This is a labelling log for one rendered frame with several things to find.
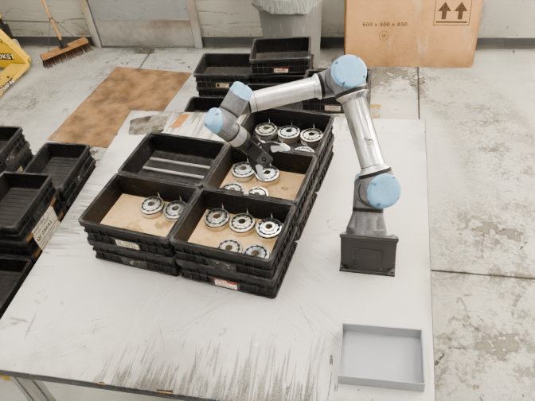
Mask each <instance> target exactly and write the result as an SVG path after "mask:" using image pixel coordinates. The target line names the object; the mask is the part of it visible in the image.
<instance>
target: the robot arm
mask: <svg viewBox="0 0 535 401"><path fill-rule="evenodd" d="M366 75H367V68H366V66H365V63H364V62H363V60H362V59H361V58H359V57H357V56H354V55H345V56H341V57H339V58H338V59H337V60H335V61H334V63H333V64H332V65H331V66H330V67H329V68H328V69H327V70H325V71H323V72H319V73H315V74H314V75H313V76H312V77H311V78H306V79H303V80H297V81H293V82H290V83H286V84H280V85H276V86H273V87H269V88H263V89H260V90H256V91H252V90H251V89H250V88H249V87H248V86H246V85H245V84H242V83H241V82H238V81H236V82H234V84H233V85H232V86H231V87H230V89H229V91H228V93H227V95H226V96H225V98H224V100H223V102H222V103H221V105H220V106H219V107H218V108H212V109H210V110H209V112H207V113H206V114H205V117H204V125H205V127H206V128H208V129H209V130H211V132H212V133H214V134H215V135H217V136H218V137H220V138H222V139H223V140H225V141H226V142H227V143H226V144H227V145H229V144H230V145H231V146H233V147H236V148H237V149H238V150H241V151H242V152H243V153H245V154H246V155H247V156H248V157H249V159H250V166H251V168H252V169H253V170H254V172H255V173H256V175H257V176H258V177H259V179H260V180H262V181H265V180H266V178H265V177H264V173H263V167H264V168H267V167H268V166H269V165H270V164H271V162H272V161H273V158H272V157H271V156H270V155H269V154H268V151H269V149H270V151H271V152H276V151H286V152H287V151H288V150H290V149H289V148H288V147H286V146H285V145H282V144H280V143H277V142H273V141H266V142H261V141H260V140H259V139H258V138H256V137H255V136H254V135H252V134H251V135H250V134H249V133H248V132H247V131H246V129H244V128H243V127H242V126H241V125H240V124H238V123H236V121H237V120H238V118H239V117H241V116H242V115H246V114H249V113H252V112H256V111H262V110H266V109H269V108H273V107H279V106H283V105H286V104H289V103H296V102H299V101H303V100H306V99H313V98H318V99H325V98H329V97H335V99H336V101H338V102H339V103H341V104H342V107H343V110H344V113H345V116H346V121H347V123H348V127H349V129H350V134H351V137H352V140H353V144H354V148H355V150H356V154H357V158H358V161H359V164H360V167H361V171H360V173H357V174H356V175H355V179H354V182H353V184H354V188H353V209H352V215H351V217H350V220H349V222H348V224H347V226H346V233H348V234H353V235H360V236H387V229H386V226H385V220H384V208H388V207H391V206H393V205H394V204H395V203H396V202H397V201H398V200H399V198H400V195H401V186H400V182H399V181H398V180H397V178H396V177H394V176H393V173H392V168H391V166H390V165H388V164H387V163H385V160H384V157H383V154H382V151H381V146H380V143H379V140H378V137H377V132H376V130H375V126H374V124H373V119H372V116H371V113H370V110H369V105H368V103H367V99H366V94H367V92H368V90H369V89H368V86H367V83H366V80H365V78H366ZM251 137H253V138H251Z"/></svg>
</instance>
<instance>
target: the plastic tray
mask: <svg viewBox="0 0 535 401"><path fill-rule="evenodd" d="M338 383H342V384H350V385H358V386H366V387H381V388H389V389H397V390H405V391H420V392H424V389H425V385H426V382H425V367H424V337H423V330H422V329H412V328H401V327H392V326H382V325H363V324H353V323H343V322H342V330H341V341H340V353H339V364H338Z"/></svg>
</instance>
